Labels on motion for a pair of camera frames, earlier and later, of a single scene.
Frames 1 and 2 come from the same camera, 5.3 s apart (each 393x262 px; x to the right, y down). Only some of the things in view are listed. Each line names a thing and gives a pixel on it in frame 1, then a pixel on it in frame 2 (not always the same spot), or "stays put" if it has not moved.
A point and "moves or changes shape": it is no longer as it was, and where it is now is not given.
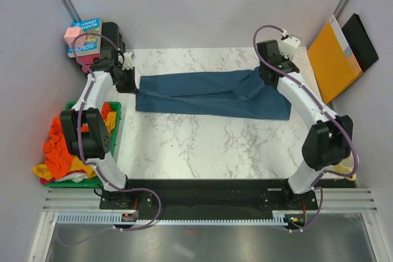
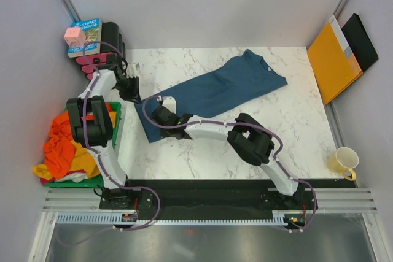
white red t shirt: (77, 176) stays put
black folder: (360, 42) stays put
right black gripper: (284, 59) → (164, 134)
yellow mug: (346, 166) stays put
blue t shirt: (239, 94) moves or changes shape
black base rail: (208, 196) stays put
